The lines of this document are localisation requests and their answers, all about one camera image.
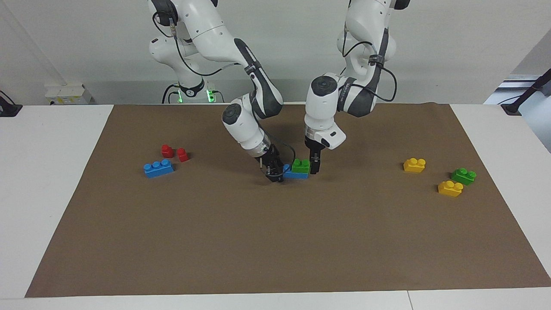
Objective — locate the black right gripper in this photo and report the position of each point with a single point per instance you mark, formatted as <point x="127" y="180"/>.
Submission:
<point x="270" y="159"/>

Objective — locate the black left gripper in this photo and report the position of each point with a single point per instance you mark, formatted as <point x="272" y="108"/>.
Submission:
<point x="314" y="148"/>

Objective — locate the green two-stud brick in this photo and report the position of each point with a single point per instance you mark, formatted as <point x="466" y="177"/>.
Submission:
<point x="463" y="177"/>
<point x="301" y="166"/>

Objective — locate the blue three-stud brick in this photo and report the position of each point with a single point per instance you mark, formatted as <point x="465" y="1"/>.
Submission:
<point x="297" y="175"/>
<point x="158" y="169"/>

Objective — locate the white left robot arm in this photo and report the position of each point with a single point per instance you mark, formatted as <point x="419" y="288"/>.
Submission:
<point x="320" y="112"/>

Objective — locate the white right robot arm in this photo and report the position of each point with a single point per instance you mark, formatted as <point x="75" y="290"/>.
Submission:
<point x="211" y="34"/>

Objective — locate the brown table mat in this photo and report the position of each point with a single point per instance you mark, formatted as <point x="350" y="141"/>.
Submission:
<point x="275" y="237"/>

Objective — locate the red one-stud brick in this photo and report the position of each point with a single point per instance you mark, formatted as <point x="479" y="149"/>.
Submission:
<point x="167" y="151"/>
<point x="183" y="155"/>

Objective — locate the yellow two-stud brick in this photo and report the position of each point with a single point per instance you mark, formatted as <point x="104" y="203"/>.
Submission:
<point x="414" y="165"/>
<point x="450" y="189"/>

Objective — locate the black stand with pole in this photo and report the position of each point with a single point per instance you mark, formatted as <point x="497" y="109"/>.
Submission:
<point x="527" y="92"/>

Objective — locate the white power strip box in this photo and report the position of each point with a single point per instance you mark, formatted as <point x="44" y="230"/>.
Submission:
<point x="66" y="94"/>

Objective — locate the black table clamp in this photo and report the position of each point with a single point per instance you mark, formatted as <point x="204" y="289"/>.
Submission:
<point x="8" y="110"/>

